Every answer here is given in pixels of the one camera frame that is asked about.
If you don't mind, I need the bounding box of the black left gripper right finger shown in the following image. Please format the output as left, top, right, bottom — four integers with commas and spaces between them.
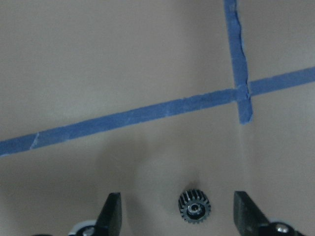
233, 191, 303, 236

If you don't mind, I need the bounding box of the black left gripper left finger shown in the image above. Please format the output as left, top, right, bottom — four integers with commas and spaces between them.
67, 192, 123, 236

